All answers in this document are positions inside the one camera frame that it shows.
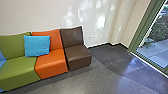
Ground brown sofa seat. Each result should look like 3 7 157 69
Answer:
60 25 93 71

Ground orange sofa seat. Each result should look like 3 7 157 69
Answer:
31 28 69 80

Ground light blue cushion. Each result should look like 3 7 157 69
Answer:
23 35 51 58

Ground green sofa seat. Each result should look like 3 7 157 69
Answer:
0 32 42 92

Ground green hedge outdoors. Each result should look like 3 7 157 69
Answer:
146 18 168 45

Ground white wall outlet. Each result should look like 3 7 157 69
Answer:
88 34 98 40

